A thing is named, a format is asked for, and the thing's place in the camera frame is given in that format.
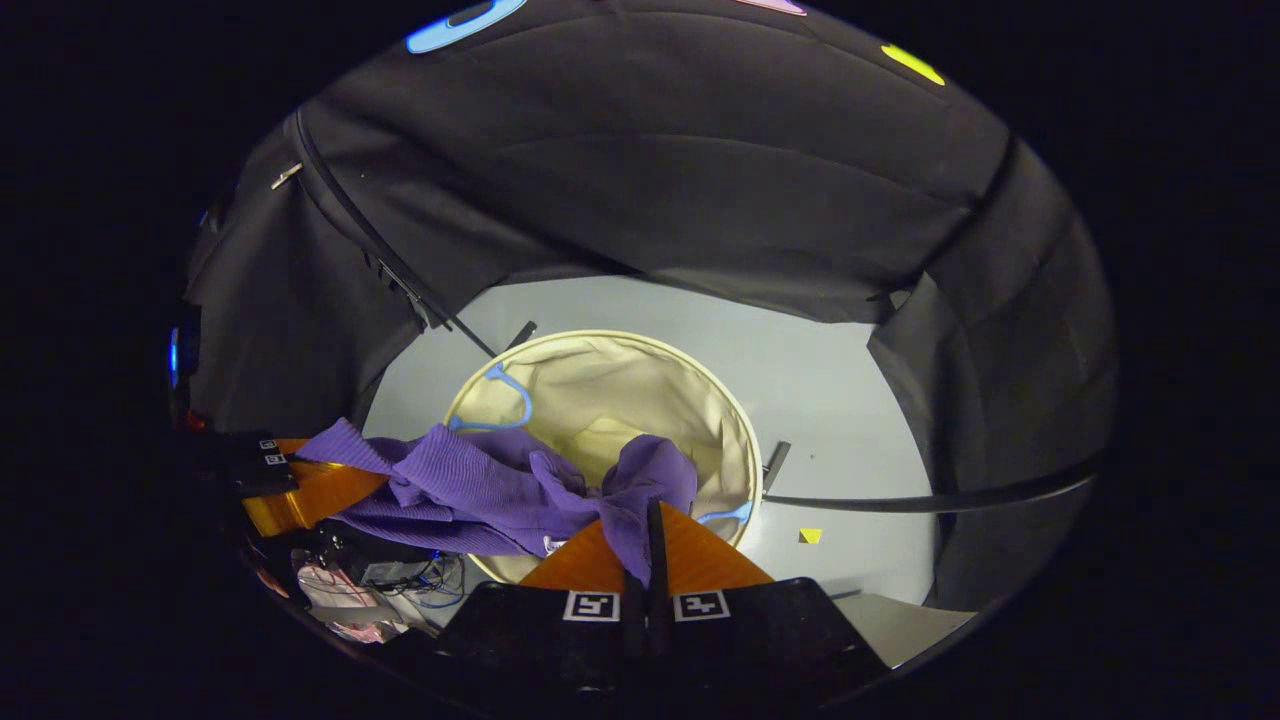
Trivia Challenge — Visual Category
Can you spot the purple ribbed shirt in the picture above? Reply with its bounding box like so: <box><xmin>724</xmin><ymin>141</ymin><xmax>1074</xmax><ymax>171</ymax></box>
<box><xmin>294</xmin><ymin>419</ymin><xmax>699</xmax><ymax>588</ymax></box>

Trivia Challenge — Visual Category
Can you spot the black backdrop cloth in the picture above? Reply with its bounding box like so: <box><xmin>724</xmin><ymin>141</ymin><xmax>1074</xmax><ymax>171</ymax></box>
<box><xmin>183</xmin><ymin>0</ymin><xmax>1118</xmax><ymax>613</ymax></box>

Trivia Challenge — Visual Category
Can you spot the black device with cables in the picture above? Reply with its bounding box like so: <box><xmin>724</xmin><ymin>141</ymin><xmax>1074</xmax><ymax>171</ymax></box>
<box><xmin>300</xmin><ymin>518</ymin><xmax>467</xmax><ymax>611</ymax></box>

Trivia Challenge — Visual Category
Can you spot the pink patterned cloth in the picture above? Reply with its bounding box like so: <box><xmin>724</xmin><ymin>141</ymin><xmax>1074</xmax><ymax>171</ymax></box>
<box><xmin>294</xmin><ymin>563</ymin><xmax>413</xmax><ymax>643</ymax></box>

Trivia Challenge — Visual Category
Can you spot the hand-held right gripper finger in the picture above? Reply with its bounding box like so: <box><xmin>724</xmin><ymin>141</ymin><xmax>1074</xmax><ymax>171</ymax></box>
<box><xmin>647</xmin><ymin>497</ymin><xmax>890</xmax><ymax>707</ymax></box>
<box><xmin>438</xmin><ymin>516</ymin><xmax>647</xmax><ymax>703</ymax></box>

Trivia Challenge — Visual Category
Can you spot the beige laundry hamper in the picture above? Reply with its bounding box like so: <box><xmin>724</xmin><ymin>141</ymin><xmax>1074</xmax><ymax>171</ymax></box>
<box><xmin>442</xmin><ymin>329</ymin><xmax>765</xmax><ymax>587</ymax></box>

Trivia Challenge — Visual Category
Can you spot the black clothes rack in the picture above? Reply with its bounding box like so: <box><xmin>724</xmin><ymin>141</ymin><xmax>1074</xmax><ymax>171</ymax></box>
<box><xmin>290</xmin><ymin>105</ymin><xmax>1103</xmax><ymax>517</ymax></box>

